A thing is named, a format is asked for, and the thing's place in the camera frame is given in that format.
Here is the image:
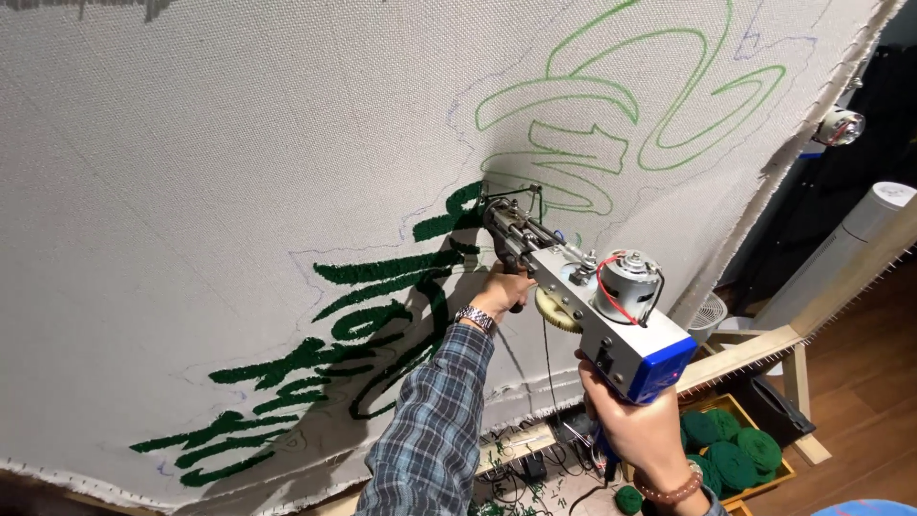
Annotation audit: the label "person's right hand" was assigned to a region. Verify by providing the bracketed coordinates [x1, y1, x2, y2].
[575, 349, 693, 490]

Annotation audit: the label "person's left hand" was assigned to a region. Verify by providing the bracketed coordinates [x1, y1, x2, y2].
[469, 261, 538, 322]

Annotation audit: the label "silver blue tufting gun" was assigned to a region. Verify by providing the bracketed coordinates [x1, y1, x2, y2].
[479, 183, 699, 468]

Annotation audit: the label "silver wristwatch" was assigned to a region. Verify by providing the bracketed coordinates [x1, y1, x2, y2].
[453, 304, 498, 336]

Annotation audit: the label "dark green yarn strand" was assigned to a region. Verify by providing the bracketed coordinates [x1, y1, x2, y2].
[527, 185, 568, 418]

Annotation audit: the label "small white round fan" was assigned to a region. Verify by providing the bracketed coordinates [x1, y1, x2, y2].
[686, 291, 729, 345]

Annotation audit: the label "green yarn scraps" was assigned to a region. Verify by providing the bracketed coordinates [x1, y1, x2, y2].
[467, 482, 549, 516]

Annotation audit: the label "green yarn ball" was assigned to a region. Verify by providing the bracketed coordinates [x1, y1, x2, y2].
[614, 485, 645, 516]
[705, 441, 760, 493]
[685, 453, 723, 497]
[706, 407, 743, 441]
[680, 409, 722, 450]
[736, 427, 784, 475]

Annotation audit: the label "yellow wooden crate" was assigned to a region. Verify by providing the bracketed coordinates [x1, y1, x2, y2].
[619, 392, 798, 507]

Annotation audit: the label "black bin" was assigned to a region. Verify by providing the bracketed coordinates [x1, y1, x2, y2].
[738, 374, 816, 449]

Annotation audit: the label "white tufting cloth green design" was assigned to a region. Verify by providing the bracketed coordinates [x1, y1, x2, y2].
[0, 0, 907, 516]

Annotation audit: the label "white tower fan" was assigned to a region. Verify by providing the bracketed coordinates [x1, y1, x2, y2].
[751, 181, 917, 332]

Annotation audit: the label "black curtain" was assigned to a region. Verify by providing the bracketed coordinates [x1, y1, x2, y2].
[716, 0, 917, 316]

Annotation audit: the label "spare tufting gun motor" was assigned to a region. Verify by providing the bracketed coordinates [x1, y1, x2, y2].
[797, 105, 867, 160]

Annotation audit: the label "blue red-edged cloth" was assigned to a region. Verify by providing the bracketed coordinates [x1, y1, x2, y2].
[811, 499, 917, 516]

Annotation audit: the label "tangle of black cables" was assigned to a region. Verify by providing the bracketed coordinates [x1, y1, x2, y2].
[473, 423, 617, 516]

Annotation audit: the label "wooden tufting frame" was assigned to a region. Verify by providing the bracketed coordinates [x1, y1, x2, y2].
[0, 193, 917, 516]

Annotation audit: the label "brown bead bracelet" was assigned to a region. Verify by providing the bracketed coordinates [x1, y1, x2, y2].
[633, 461, 705, 505]

